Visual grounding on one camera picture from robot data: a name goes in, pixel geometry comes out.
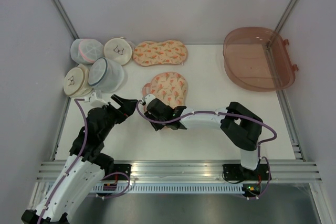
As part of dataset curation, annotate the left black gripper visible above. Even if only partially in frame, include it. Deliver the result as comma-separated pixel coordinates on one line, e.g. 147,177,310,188
100,94,138,140

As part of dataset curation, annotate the floral mesh laundry bag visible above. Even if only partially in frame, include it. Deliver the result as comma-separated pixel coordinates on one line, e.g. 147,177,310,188
142,72,188,123

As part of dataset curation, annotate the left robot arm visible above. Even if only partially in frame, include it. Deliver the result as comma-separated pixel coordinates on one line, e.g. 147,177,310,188
21,95,138,223

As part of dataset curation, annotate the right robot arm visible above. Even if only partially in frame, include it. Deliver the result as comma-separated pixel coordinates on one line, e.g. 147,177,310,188
140,94,277,184

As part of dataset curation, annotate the white mesh bag blue trim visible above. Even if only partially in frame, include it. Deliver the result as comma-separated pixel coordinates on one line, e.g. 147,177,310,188
88,57,124,93

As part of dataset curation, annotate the beige round bag front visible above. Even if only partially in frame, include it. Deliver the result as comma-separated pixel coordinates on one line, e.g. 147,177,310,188
63,64,92,98

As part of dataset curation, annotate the beige round bag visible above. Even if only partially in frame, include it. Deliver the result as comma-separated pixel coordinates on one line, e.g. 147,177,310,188
103,37,135,66
63,64,92,98

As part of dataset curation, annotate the beige round bag rear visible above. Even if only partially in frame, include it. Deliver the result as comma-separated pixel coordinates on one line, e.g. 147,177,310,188
103,37,135,66

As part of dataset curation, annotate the white mesh bag pink trim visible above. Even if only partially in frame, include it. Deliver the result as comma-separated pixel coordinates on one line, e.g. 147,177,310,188
70,39,104,65

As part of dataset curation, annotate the pink transparent plastic basket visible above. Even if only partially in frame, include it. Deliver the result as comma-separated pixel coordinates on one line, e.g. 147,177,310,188
223,27,298,92

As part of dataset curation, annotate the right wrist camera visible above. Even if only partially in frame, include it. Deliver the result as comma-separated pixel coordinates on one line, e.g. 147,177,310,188
140,94,156,106

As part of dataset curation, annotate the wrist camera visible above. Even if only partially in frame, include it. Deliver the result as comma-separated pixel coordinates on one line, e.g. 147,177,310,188
84,91,108,108
140,94,156,106

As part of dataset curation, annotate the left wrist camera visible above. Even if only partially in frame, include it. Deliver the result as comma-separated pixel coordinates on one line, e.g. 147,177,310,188
84,91,108,108

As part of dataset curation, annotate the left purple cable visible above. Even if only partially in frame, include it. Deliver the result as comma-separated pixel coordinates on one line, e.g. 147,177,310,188
36,98,132,224

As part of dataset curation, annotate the purple cable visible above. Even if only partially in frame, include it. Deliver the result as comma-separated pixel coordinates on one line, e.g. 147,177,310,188
36,98,132,224
136,99,278,201

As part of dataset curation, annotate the white slotted cable duct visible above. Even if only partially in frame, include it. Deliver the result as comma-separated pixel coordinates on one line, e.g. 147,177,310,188
91,183,245,194

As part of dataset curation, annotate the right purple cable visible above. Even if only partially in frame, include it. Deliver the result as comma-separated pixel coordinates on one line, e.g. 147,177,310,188
136,99,278,201

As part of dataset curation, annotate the left aluminium frame post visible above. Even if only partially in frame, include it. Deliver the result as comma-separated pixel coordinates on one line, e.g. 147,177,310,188
51,0,79,40

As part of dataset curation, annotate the aluminium frame post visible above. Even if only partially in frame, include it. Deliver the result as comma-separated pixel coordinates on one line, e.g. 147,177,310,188
51,0,79,40
274,0,316,35

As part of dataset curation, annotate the right aluminium frame post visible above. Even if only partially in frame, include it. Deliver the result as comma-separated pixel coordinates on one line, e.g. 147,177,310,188
274,0,316,35

